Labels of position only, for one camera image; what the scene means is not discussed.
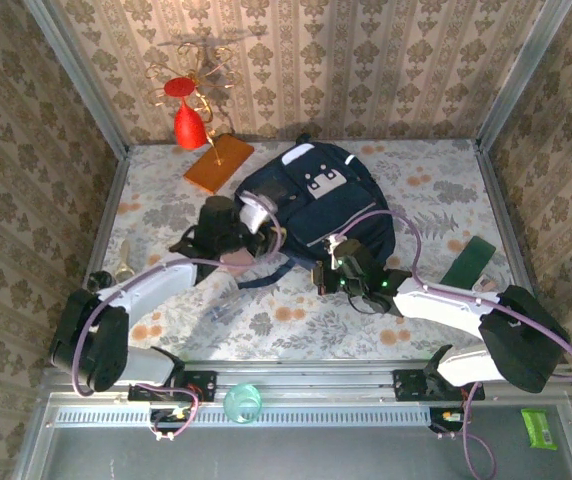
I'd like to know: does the gold wire glass stand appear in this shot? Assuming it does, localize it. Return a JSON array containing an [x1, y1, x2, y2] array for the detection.
[[144, 41, 244, 167]]

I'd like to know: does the red wine glass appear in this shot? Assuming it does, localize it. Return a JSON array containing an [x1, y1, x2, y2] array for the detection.
[[162, 75, 209, 151]]

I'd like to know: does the aluminium side rail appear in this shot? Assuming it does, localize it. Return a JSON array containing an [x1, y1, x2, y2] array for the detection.
[[59, 147, 131, 366], [471, 142, 552, 346]]

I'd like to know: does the left aluminium side rail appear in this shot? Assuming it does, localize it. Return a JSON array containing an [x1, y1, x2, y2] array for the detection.
[[59, 147, 131, 366]]

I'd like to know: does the green snack packet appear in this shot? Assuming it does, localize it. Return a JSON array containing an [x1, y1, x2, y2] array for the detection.
[[520, 408, 559, 452]]

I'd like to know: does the grey slotted cable duct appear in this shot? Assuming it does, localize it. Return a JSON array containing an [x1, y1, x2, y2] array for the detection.
[[48, 404, 433, 429]]

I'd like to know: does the clear plastic compass case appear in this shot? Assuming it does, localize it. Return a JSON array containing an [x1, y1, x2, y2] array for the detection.
[[204, 291, 256, 327]]

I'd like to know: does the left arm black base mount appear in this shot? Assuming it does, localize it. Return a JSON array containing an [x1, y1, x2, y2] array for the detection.
[[127, 369, 218, 404]]

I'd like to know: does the dark green pencil case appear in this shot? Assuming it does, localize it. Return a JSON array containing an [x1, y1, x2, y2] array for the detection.
[[438, 235, 497, 288]]

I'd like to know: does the right aluminium corner post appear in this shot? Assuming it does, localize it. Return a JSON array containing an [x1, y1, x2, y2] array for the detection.
[[475, 0, 572, 151]]

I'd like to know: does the orange wooden stand base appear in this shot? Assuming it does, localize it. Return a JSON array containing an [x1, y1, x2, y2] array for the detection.
[[182, 132, 256, 197]]

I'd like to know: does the navy blue backpack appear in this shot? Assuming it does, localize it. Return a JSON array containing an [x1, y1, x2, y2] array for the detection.
[[233, 133, 398, 292]]

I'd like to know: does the teal glass cup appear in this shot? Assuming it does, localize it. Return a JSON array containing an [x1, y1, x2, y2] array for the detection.
[[222, 382, 264, 426]]

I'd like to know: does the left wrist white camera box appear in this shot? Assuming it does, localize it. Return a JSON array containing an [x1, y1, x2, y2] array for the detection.
[[238, 191, 270, 232]]

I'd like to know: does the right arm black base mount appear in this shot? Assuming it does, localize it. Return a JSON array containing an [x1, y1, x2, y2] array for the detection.
[[392, 368, 486, 403]]

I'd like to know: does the aluminium mounting rail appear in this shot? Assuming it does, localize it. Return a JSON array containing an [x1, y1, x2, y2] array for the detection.
[[40, 366, 572, 401]]

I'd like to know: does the aluminium corner post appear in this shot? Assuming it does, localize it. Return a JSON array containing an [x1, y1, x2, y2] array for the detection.
[[22, 0, 131, 157], [475, 0, 572, 151]]

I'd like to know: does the right aluminium side rail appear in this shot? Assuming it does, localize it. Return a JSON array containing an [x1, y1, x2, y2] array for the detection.
[[471, 142, 552, 346]]

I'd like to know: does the left aluminium corner post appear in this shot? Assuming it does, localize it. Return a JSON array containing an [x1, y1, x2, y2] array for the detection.
[[22, 0, 131, 157]]

